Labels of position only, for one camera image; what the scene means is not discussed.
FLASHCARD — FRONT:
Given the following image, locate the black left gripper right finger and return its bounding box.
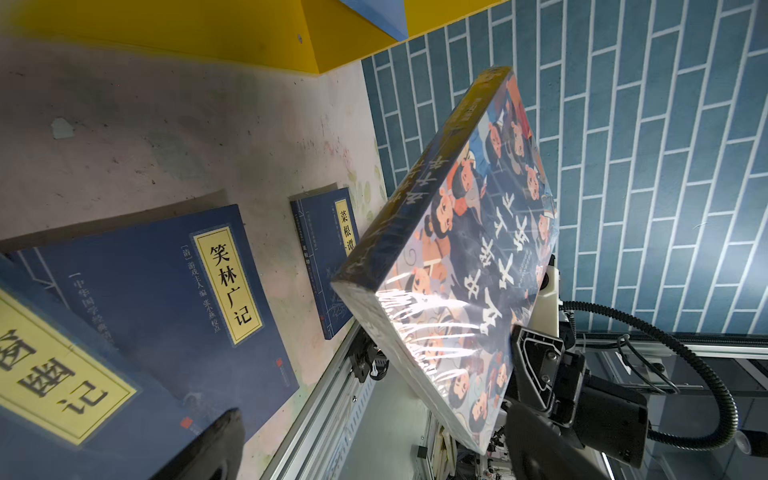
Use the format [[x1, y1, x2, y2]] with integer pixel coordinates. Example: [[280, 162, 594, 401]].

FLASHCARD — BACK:
[[505, 401, 607, 480]]

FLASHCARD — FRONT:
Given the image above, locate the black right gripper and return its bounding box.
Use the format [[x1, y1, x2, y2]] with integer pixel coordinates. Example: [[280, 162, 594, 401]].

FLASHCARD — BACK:
[[510, 325, 649, 468]]

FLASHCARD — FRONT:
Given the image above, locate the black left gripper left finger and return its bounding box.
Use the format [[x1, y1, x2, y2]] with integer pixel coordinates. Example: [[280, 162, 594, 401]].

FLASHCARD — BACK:
[[151, 408, 245, 480]]

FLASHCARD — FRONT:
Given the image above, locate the colourful cartoon history book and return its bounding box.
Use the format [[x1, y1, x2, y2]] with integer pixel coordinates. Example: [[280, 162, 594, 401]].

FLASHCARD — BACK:
[[332, 66, 559, 452]]

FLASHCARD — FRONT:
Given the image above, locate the blue book yellow label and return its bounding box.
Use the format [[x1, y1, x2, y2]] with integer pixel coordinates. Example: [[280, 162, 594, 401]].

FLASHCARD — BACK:
[[10, 205, 298, 435], [290, 187, 359, 340], [1, 258, 205, 479]]

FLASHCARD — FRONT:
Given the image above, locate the yellow pink blue bookshelf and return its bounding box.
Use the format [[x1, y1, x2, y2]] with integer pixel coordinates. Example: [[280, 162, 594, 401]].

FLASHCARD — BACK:
[[1, 1, 492, 74]]

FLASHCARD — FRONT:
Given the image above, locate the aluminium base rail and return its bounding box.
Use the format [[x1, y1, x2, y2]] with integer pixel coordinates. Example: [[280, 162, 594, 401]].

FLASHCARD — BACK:
[[260, 320, 433, 480]]

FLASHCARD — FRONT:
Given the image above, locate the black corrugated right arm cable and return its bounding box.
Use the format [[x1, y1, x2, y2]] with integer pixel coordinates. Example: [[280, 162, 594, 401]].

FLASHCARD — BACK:
[[560, 299, 740, 452]]

